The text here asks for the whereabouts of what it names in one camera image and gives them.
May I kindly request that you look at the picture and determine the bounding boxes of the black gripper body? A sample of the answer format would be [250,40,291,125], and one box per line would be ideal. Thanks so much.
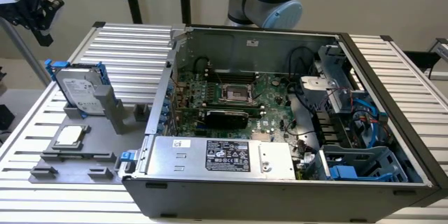
[0,0,48,30]

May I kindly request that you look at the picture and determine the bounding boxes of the blue disk carrier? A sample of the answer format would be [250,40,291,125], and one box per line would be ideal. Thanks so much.
[330,165,359,182]

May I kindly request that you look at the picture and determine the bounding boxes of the grey plastic disk bay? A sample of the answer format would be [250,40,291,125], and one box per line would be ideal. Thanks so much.
[315,143,410,183]

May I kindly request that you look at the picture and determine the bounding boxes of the grey metal slanted pole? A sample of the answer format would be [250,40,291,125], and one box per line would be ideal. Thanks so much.
[0,16,52,86]

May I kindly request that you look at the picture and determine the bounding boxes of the small black box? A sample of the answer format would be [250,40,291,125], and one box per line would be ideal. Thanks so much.
[0,104,18,131]

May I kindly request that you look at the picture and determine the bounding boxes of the silver CPU chip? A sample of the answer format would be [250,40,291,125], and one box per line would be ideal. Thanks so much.
[56,125,91,146]

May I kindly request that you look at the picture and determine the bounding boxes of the grey parts rack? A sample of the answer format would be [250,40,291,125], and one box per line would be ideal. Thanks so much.
[30,84,156,184]

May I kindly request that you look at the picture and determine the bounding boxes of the blue case latch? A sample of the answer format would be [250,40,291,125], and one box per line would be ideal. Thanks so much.
[119,150,136,162]

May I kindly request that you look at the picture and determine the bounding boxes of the RAM slots with sticks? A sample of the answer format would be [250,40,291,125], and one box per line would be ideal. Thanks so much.
[206,70,258,83]

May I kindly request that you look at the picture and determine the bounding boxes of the CPU socket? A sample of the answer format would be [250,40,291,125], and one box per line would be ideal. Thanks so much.
[218,83,259,105]

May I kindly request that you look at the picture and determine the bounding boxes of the black graphics card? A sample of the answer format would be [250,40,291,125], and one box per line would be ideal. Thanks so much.
[202,109,251,131]

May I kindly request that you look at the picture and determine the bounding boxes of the silver power supply unit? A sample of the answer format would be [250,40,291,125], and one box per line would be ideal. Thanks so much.
[144,135,299,180]

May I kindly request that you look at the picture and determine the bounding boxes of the green motherboard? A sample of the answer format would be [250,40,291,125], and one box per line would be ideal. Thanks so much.
[171,68,306,144]

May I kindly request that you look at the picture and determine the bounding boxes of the metal drive cage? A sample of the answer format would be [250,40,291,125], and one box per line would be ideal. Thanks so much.
[299,45,368,113]

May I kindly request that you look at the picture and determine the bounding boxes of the black open PC case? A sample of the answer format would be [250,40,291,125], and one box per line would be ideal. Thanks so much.
[123,23,448,221]

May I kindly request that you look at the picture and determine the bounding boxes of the hard disk with blue bracket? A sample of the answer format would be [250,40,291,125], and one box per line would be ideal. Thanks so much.
[44,60,110,119]

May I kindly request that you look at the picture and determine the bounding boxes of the short black looped wire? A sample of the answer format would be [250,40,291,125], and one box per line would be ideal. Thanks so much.
[194,57,211,78]

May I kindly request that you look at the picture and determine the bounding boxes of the long black looped wire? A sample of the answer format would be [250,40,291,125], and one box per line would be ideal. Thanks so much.
[287,46,316,78]

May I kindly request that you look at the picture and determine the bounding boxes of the blue data wire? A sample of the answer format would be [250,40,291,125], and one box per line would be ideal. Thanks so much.
[348,97,390,157]

